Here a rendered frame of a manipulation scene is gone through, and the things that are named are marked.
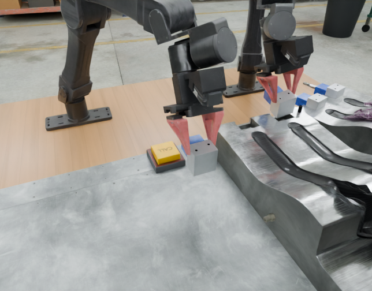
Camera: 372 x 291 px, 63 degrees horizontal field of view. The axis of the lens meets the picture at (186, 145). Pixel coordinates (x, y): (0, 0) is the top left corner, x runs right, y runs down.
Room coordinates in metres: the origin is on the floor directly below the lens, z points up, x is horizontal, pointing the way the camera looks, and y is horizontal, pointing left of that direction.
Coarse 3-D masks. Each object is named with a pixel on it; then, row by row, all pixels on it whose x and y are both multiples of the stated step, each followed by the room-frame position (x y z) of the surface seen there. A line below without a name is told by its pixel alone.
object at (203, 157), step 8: (192, 136) 0.51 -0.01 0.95; (200, 136) 0.51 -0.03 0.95; (192, 144) 0.47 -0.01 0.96; (200, 144) 0.47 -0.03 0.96; (208, 144) 0.47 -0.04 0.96; (184, 152) 0.49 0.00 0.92; (192, 152) 0.45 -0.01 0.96; (200, 152) 0.45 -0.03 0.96; (208, 152) 0.45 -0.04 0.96; (216, 152) 0.45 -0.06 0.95; (192, 160) 0.44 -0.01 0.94; (200, 160) 0.44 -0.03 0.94; (208, 160) 0.45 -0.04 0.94; (216, 160) 0.45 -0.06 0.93; (192, 168) 0.44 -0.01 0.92; (200, 168) 0.44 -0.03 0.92; (208, 168) 0.45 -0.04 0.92
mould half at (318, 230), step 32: (224, 128) 0.63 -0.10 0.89; (256, 128) 0.63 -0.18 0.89; (288, 128) 0.63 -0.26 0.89; (320, 128) 0.63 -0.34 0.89; (224, 160) 0.58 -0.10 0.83; (256, 160) 0.51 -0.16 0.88; (320, 160) 0.51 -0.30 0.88; (256, 192) 0.45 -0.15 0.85; (288, 192) 0.38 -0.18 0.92; (320, 192) 0.37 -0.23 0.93; (288, 224) 0.35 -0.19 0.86; (320, 224) 0.30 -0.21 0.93; (352, 224) 0.32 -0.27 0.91; (320, 256) 0.29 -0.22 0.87; (352, 256) 0.29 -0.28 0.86; (320, 288) 0.26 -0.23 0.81; (352, 288) 0.24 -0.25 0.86
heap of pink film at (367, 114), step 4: (364, 104) 0.80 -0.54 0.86; (368, 104) 0.80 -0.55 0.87; (356, 112) 0.71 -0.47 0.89; (360, 112) 0.71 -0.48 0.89; (364, 112) 0.69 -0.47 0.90; (368, 112) 0.69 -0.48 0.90; (344, 116) 0.73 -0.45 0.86; (348, 116) 0.73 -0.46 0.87; (352, 116) 0.71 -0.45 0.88; (356, 116) 0.70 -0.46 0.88; (360, 116) 0.69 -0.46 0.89; (364, 116) 0.68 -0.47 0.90; (368, 116) 0.67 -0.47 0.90
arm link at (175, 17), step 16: (64, 0) 0.69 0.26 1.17; (96, 0) 0.65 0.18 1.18; (112, 0) 0.63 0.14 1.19; (128, 0) 0.59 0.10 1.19; (144, 0) 0.56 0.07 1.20; (160, 0) 0.55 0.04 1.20; (176, 0) 0.56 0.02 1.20; (64, 16) 0.70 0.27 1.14; (80, 16) 0.67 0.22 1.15; (128, 16) 0.60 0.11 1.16; (144, 16) 0.56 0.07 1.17; (176, 16) 0.54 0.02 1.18; (192, 16) 0.57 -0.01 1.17
